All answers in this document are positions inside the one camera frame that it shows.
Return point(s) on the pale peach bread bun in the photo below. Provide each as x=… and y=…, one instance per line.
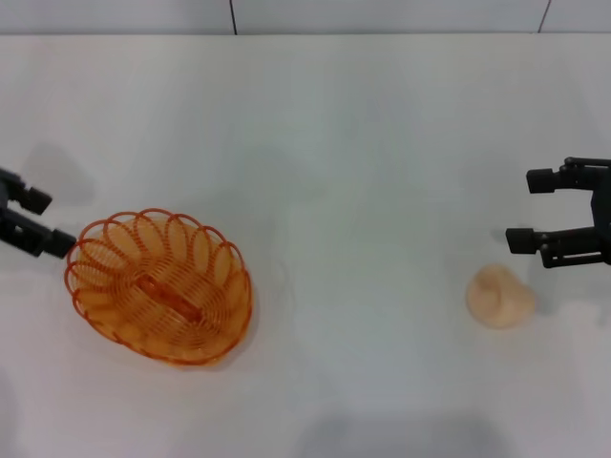
x=496, y=298

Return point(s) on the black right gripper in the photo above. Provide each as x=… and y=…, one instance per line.
x=604, y=210

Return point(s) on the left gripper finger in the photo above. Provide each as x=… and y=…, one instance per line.
x=59, y=243
x=38, y=200

